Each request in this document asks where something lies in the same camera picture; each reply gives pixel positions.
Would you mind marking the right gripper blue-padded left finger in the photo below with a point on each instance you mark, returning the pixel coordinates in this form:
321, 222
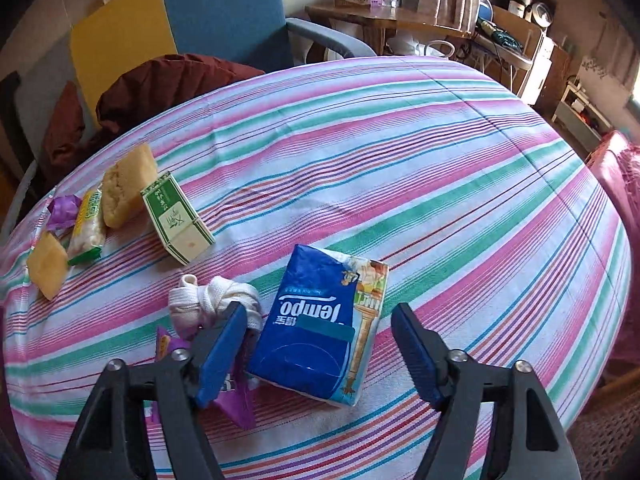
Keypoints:
186, 382

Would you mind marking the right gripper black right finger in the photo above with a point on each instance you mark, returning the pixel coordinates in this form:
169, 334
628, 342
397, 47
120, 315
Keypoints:
449, 388

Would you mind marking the purple snack packet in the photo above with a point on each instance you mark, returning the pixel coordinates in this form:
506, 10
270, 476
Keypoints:
234, 397

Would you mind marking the pink white sock bundle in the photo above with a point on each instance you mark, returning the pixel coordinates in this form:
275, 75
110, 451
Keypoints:
193, 306

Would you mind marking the blue Tempo tissue pack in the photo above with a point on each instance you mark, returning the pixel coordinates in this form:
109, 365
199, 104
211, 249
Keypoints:
318, 337

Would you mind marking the green white small box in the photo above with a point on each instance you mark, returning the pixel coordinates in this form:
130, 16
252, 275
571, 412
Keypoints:
181, 230

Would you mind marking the rice cracker snack packet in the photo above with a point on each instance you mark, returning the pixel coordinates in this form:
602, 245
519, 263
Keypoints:
89, 233

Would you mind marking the yellow sponge block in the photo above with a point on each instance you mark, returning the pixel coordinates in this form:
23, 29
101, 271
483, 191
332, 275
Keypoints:
47, 265

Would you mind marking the purple origami paper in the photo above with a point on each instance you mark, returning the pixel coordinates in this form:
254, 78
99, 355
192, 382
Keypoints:
63, 212

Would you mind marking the striped pink green tablecloth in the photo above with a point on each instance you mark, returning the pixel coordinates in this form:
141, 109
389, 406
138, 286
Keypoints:
494, 231

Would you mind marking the dark red jacket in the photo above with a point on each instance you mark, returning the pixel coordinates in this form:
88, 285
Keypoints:
142, 93

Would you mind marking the shelf with clutter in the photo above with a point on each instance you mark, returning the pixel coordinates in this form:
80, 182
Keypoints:
584, 40

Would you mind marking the wooden side table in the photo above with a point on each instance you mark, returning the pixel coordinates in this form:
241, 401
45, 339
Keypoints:
380, 23

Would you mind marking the grey yellow blue armchair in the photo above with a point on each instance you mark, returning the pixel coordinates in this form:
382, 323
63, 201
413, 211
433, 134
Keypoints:
124, 34

